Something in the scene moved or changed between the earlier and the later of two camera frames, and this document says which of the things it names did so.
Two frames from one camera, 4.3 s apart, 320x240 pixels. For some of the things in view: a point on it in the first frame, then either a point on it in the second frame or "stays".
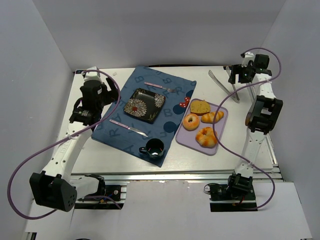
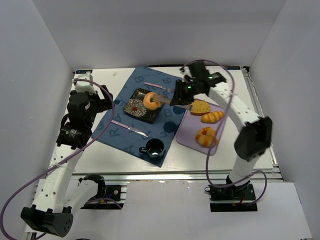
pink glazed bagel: (190, 122) → (150, 105)
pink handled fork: (170, 90) stays
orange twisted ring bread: (205, 137) stays
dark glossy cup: (154, 148) stays
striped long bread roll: (209, 117) stays
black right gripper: (233, 75) → (180, 92)
